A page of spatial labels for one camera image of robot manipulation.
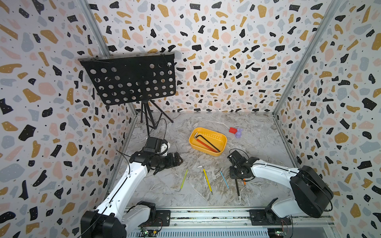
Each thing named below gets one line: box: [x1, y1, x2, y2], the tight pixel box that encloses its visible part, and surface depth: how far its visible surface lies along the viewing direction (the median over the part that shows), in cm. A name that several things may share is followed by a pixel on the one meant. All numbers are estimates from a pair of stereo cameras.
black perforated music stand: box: [77, 52, 177, 136], surface depth 78 cm
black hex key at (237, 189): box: [234, 178, 241, 197], surface depth 85 cm
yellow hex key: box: [202, 168, 213, 192], surface depth 88 cm
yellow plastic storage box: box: [189, 126, 228, 157], surface depth 106 cm
